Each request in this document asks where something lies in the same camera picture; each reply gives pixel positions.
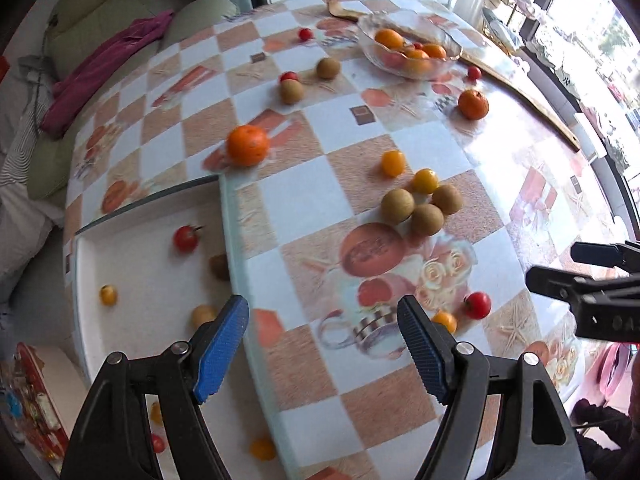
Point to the beige sofa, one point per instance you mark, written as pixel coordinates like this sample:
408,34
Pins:
90,25

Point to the small mandarin orange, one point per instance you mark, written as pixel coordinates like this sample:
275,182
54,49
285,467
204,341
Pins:
415,53

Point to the large mandarin orange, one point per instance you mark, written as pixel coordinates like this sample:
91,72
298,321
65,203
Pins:
472,104

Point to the dark cloth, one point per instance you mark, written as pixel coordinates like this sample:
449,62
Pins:
610,440

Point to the red printed box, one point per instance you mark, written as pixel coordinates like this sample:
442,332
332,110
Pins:
35,405

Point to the pile of assorted packages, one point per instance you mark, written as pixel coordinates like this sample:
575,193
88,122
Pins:
515,15

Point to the purple cloth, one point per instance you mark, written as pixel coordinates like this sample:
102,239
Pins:
110,60

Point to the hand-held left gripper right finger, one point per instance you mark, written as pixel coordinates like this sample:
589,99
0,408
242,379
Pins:
425,350

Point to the clear glass bowl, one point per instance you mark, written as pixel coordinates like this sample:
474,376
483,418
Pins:
425,27

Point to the yellow cherry tomato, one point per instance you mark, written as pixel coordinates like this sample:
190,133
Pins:
425,181
108,294
262,449
446,322
392,162

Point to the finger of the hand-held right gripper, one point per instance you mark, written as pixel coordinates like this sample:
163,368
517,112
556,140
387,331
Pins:
565,285
600,254

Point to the pink stool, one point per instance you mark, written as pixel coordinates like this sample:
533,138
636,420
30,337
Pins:
617,370

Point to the grey striped cloth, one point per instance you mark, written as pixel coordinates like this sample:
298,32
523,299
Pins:
20,140

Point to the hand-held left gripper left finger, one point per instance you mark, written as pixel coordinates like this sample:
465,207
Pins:
222,350

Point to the long wooden stick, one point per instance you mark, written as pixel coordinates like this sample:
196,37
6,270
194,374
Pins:
345,11

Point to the small white box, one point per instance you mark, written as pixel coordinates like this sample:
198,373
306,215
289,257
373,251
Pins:
587,132

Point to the white rectangular tray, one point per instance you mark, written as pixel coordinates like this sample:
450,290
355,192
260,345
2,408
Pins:
140,270

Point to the white cloth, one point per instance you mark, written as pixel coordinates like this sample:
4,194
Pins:
25,230

